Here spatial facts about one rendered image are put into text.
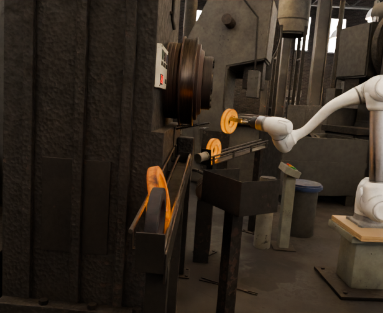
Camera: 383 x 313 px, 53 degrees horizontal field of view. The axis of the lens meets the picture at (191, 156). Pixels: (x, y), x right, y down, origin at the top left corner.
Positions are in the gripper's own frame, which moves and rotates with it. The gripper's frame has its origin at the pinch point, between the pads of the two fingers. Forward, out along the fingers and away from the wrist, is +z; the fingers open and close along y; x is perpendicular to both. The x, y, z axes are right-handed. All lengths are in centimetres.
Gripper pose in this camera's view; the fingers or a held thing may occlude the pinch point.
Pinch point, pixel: (229, 118)
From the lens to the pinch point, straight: 250.2
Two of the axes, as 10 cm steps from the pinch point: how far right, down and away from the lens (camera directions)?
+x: 1.1, -9.8, -1.7
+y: 6.1, -0.7, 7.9
